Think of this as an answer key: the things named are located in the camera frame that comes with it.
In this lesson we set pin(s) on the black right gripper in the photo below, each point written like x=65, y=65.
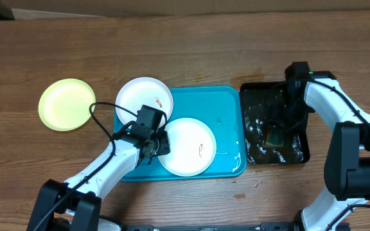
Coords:
x=280, y=120

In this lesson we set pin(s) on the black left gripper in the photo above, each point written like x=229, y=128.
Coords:
x=164, y=137

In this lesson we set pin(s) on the yellow green sponge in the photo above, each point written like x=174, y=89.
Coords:
x=275, y=137

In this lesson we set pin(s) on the white plate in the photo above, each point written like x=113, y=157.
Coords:
x=192, y=147
x=145, y=91

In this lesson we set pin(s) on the yellow plate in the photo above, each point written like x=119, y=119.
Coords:
x=64, y=105

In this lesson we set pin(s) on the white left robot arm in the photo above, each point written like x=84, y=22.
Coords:
x=76, y=203

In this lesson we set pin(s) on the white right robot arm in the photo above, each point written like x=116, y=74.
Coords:
x=347, y=165

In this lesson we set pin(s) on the black water tray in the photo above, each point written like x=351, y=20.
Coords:
x=295, y=149

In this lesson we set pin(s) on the brown cardboard backboard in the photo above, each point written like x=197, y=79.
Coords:
x=116, y=8

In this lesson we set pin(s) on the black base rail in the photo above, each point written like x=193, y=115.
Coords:
x=271, y=226

